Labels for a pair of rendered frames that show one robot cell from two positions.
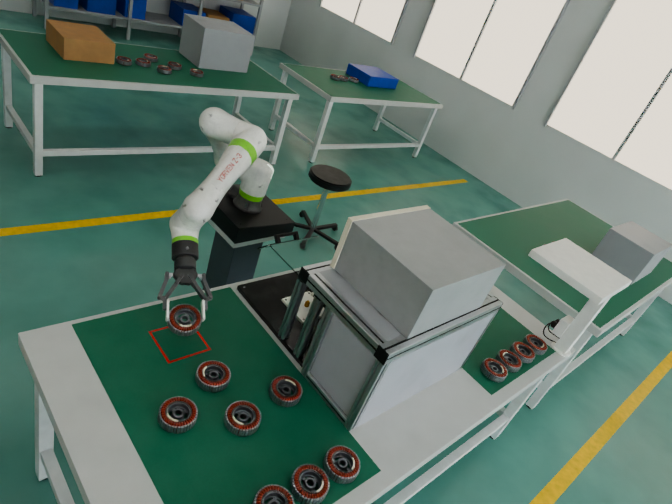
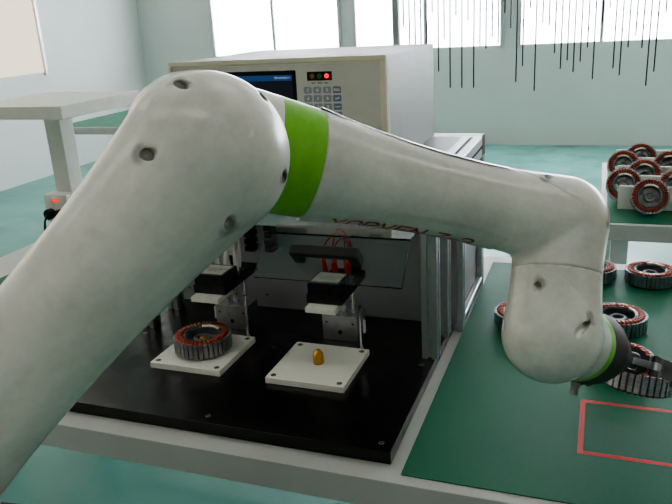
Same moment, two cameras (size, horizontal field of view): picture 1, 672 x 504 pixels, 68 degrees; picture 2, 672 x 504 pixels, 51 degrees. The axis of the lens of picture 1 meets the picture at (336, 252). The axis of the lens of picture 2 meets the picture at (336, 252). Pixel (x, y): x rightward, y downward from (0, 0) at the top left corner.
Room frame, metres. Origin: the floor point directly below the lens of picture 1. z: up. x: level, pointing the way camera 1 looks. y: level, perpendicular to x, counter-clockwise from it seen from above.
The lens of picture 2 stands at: (1.96, 1.17, 1.39)
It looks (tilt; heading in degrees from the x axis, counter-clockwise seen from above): 19 degrees down; 253
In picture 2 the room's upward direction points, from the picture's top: 3 degrees counter-clockwise
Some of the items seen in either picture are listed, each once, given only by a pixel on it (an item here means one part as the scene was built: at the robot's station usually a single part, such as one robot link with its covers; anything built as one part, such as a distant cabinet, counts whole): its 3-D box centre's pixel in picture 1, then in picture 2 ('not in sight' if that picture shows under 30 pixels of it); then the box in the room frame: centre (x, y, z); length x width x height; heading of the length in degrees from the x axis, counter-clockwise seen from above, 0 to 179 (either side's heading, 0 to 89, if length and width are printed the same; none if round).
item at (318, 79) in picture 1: (356, 115); not in sight; (5.93, 0.35, 0.38); 1.90 x 0.90 x 0.75; 142
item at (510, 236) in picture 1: (553, 287); not in sight; (3.48, -1.67, 0.38); 1.85 x 1.10 x 0.75; 142
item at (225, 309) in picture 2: not in sight; (237, 312); (1.75, -0.23, 0.80); 0.07 x 0.05 x 0.06; 142
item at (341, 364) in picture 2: (306, 306); (318, 365); (1.65, 0.03, 0.78); 0.15 x 0.15 x 0.01; 52
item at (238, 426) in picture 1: (242, 417); (617, 319); (1.03, 0.09, 0.77); 0.11 x 0.11 x 0.04
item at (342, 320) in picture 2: not in sight; (344, 323); (1.56, -0.08, 0.80); 0.07 x 0.05 x 0.06; 142
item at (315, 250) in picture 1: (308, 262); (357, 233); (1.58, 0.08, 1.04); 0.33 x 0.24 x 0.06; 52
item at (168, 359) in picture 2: not in sight; (204, 351); (1.84, -0.11, 0.78); 0.15 x 0.15 x 0.01; 52
